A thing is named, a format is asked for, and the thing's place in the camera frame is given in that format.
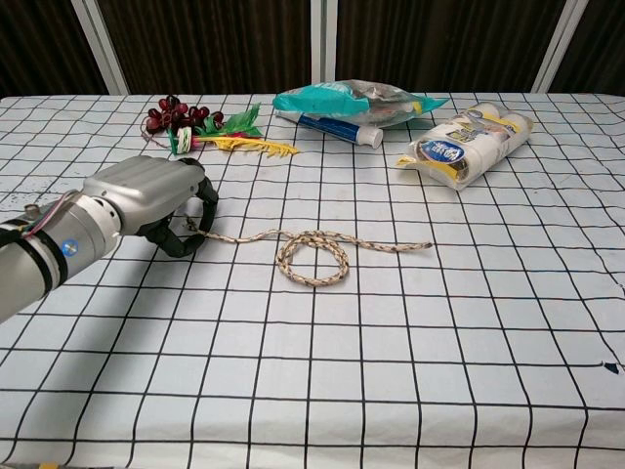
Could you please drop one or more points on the dark ribbed partition panel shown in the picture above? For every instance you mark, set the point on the dark ribbed partition panel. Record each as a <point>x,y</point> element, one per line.
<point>600,44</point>
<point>439,44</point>
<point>34,44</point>
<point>210,44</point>

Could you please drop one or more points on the teal clear snack bag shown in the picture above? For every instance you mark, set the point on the teal clear snack bag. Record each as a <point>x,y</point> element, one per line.
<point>312,100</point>

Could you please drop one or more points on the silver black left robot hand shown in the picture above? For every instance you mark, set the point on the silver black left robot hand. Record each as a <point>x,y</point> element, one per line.
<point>146,190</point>

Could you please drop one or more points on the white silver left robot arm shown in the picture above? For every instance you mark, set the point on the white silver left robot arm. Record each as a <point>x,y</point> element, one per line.
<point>29,273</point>

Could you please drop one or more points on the dark red fake grapes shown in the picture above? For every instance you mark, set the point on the dark red fake grapes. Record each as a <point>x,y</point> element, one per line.
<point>168,115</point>

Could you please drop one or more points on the blue white toothpaste tube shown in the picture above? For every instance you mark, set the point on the blue white toothpaste tube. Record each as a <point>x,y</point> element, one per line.
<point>337,128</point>

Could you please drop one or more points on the white black-checked tablecloth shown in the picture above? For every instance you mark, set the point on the white black-checked tablecloth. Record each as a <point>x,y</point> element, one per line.
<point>312,366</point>

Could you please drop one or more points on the white partition frame post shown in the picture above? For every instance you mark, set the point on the white partition frame post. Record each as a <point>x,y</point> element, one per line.
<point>107,58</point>
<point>560,49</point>
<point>322,49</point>

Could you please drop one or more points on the white roll multipack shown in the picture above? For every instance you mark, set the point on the white roll multipack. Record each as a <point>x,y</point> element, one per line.
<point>469,151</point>

